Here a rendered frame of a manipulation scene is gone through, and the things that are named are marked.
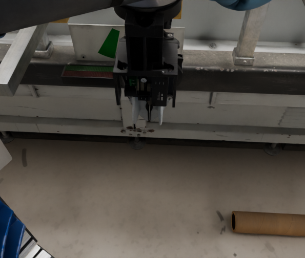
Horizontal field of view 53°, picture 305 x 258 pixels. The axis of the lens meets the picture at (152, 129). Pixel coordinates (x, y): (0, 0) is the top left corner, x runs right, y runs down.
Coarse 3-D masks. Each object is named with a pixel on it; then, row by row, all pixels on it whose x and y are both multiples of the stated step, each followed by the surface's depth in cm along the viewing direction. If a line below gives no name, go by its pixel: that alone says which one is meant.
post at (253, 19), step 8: (256, 8) 64; (264, 8) 64; (248, 16) 65; (256, 16) 65; (264, 16) 65; (248, 24) 67; (256, 24) 67; (240, 32) 72; (248, 32) 68; (256, 32) 68; (240, 40) 71; (248, 40) 70; (256, 40) 70; (240, 48) 72; (248, 48) 71; (240, 56) 73; (248, 56) 73
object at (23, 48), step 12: (24, 36) 58; (36, 36) 60; (12, 48) 56; (24, 48) 56; (12, 60) 54; (24, 60) 56; (0, 72) 52; (12, 72) 52; (24, 72) 56; (0, 84) 50; (12, 84) 52; (12, 96) 52
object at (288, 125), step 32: (192, 0) 86; (288, 0) 84; (64, 32) 96; (192, 32) 94; (224, 32) 93; (288, 32) 92; (0, 96) 126; (32, 96) 125; (0, 128) 137; (32, 128) 136; (64, 128) 134; (96, 128) 133; (128, 128) 132; (160, 128) 131; (192, 128) 131; (224, 128) 131; (256, 128) 131; (288, 128) 131
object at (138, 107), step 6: (132, 102) 45; (138, 102) 45; (144, 102) 45; (132, 108) 42; (138, 108) 45; (144, 108) 46; (132, 114) 42; (138, 114) 45; (144, 114) 47; (132, 120) 42
